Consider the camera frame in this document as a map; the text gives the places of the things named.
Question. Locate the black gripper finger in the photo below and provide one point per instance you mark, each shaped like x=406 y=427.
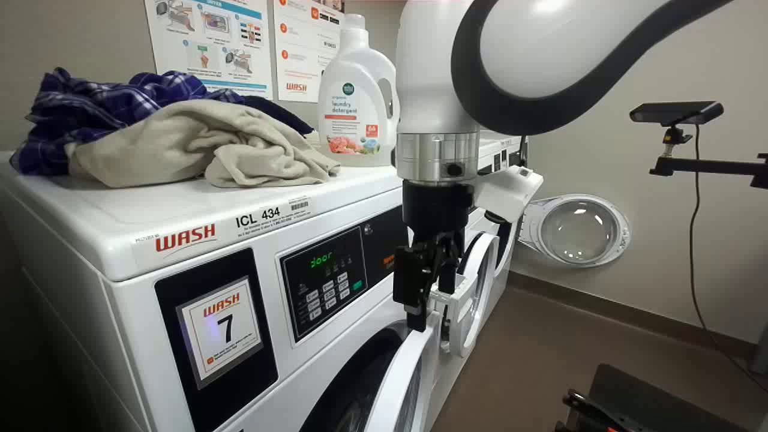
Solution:
x=451 y=265
x=416 y=276

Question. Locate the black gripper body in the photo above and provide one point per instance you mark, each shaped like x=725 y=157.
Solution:
x=435 y=207

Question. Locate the white detergent bottle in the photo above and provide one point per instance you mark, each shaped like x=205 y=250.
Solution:
x=356 y=103

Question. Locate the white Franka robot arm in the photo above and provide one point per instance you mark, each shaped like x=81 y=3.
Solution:
x=428 y=64

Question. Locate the white detergent drawer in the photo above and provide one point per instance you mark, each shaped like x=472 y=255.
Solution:
x=453 y=303

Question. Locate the white washing machine number seven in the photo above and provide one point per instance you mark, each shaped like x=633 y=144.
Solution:
x=122 y=231

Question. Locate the white round washer door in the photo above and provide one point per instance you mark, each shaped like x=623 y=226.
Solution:
x=481 y=271
x=399 y=384

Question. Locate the round glass washer door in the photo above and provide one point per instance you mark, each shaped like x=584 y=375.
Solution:
x=578 y=231

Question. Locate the instruction poster with phone picture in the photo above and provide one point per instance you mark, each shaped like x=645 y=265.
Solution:
x=302 y=48

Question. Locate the black cart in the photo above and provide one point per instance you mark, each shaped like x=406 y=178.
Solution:
x=639 y=409

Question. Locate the beige cloth garment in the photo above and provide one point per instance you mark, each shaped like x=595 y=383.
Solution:
x=194 y=135

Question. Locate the instruction poster with blue header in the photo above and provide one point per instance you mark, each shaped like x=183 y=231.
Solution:
x=207 y=40

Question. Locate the blue plaid shirt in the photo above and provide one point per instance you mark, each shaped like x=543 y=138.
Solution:
x=73 y=111

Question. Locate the black camera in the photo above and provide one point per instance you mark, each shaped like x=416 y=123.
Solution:
x=676 y=111

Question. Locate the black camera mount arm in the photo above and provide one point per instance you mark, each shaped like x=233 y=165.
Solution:
x=705 y=167

